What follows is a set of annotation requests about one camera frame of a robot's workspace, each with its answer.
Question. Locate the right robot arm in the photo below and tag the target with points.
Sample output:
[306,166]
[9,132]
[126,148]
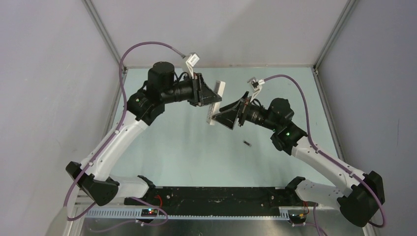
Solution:
[357,195]

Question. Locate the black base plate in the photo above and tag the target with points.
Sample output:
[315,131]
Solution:
[223,200]

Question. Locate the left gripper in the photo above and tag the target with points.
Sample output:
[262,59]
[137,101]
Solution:
[202,94]

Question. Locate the white slotted cable duct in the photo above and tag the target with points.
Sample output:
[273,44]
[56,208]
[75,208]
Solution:
[143,213]

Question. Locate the aluminium frame rail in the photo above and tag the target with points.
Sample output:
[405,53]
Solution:
[102,30]

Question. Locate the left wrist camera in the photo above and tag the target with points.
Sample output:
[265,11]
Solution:
[189,62]

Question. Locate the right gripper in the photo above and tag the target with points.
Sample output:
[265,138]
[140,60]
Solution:
[228,118]

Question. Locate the white remote control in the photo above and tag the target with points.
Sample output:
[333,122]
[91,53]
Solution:
[214,107]

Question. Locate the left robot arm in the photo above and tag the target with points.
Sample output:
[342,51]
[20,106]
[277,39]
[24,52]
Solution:
[162,87]

